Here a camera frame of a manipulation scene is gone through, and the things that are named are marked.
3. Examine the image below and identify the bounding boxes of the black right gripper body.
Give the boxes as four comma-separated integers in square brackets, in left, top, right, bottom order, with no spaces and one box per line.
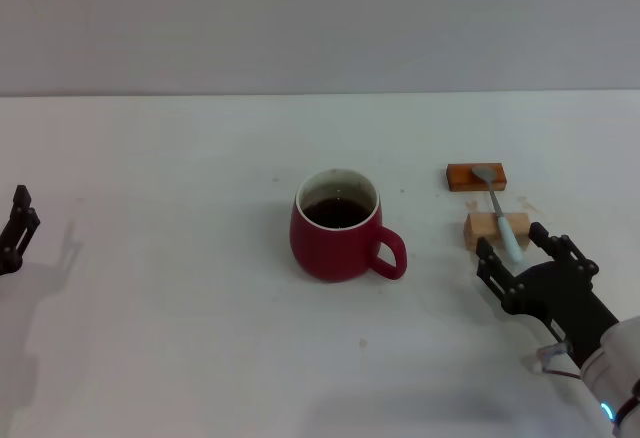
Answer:
[509,260,621,367]

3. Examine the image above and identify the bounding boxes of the spoon with light blue handle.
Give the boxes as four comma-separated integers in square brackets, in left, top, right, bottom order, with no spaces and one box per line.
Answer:
[471,165,525,265]

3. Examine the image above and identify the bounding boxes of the red ceramic coffee cup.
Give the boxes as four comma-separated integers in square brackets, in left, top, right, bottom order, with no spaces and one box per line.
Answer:
[289,167,408,283]

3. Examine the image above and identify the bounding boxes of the light wooden arched block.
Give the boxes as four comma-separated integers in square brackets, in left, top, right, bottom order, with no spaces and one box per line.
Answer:
[463,211,532,252]

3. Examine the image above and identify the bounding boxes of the orange wooden block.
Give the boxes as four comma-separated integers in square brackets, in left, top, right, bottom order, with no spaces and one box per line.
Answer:
[444,162,509,193]

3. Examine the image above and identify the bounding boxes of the gripper cable with metal plug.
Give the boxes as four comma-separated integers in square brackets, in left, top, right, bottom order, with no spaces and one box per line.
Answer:
[535,341,584,380]

